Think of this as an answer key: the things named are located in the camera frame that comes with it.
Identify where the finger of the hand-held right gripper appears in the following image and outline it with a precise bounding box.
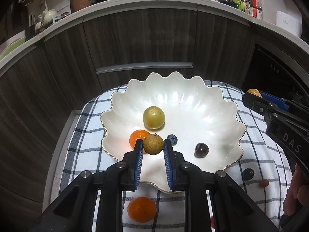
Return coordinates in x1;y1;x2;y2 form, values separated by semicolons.
242;92;276;121
261;92;290;112

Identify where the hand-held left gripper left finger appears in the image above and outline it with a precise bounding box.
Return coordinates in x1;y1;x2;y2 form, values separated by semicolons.
36;139;143;232

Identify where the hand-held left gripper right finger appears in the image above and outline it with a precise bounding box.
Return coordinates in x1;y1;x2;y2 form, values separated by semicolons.
163;138;279;232

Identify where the brown longan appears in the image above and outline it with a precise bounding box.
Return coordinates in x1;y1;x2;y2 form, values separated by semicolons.
143;133;165;155
246;89;263;98

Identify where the orange mandarin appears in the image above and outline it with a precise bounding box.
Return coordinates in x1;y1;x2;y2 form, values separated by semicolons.
127;196;157;223
129;130;151;154

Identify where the dark purple grape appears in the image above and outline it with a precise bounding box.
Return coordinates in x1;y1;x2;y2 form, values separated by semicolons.
195;142;210;157

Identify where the yellow-green round fruit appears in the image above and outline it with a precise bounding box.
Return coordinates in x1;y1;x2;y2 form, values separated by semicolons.
143;106;166;129

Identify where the white scalloped bowl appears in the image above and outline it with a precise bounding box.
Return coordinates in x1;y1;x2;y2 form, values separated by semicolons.
100;72;247;194

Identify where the person's right hand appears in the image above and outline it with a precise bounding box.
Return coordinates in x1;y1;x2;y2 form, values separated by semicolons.
283;164;309;217

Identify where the black dishwasher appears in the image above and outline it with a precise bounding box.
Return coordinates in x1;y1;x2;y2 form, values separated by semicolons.
241;43;309;107

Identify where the white blue checked cloth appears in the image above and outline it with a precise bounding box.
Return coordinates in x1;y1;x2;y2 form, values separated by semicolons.
59;80;294;232

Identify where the white canister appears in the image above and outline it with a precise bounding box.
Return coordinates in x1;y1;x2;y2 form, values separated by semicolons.
276;10;302;35

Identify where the row of condiment bottles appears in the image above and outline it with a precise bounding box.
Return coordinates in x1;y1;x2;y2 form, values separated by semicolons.
228;0;263;20

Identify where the dark wood kitchen cabinet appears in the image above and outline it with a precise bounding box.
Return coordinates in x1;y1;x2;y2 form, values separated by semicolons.
0;10;256;213

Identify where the green dish tray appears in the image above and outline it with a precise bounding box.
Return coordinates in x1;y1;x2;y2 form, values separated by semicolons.
0;36;26;61

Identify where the white teapot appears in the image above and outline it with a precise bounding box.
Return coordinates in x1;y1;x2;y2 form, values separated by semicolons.
42;9;58;23

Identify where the grey drawer handle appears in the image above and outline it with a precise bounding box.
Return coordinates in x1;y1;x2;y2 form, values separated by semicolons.
96;63;194;74

